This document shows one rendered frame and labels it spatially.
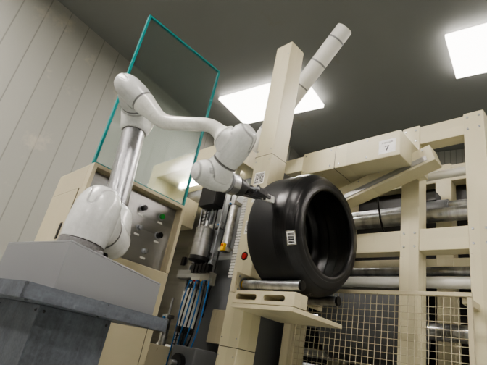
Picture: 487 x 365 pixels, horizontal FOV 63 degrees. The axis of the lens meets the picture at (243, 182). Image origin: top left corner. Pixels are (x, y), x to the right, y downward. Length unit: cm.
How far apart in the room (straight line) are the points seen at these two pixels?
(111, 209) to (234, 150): 48
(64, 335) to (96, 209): 40
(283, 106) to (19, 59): 290
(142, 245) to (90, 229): 69
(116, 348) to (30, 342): 75
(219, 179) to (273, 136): 89
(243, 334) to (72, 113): 333
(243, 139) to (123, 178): 56
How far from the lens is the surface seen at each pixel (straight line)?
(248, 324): 202
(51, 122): 453
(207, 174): 147
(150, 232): 210
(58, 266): 122
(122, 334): 199
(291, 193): 176
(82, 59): 494
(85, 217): 142
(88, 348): 139
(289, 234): 169
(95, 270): 126
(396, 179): 226
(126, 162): 176
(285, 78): 256
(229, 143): 146
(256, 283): 186
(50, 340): 132
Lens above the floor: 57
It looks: 24 degrees up
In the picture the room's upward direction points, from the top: 12 degrees clockwise
